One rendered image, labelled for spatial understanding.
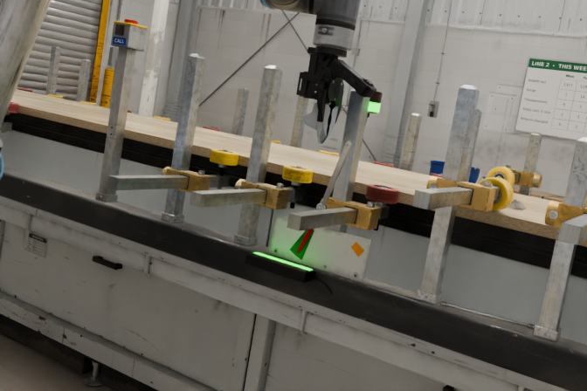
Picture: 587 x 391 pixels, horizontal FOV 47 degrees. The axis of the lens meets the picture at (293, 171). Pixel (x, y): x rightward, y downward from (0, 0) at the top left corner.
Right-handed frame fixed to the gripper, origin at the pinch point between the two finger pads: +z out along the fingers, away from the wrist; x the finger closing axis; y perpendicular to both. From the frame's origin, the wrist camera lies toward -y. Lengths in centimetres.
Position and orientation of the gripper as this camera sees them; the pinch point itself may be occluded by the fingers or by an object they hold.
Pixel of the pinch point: (324, 138)
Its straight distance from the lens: 152.0
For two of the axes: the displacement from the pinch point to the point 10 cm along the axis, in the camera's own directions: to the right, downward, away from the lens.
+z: -1.7, 9.8, 1.0
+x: -5.2, 0.0, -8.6
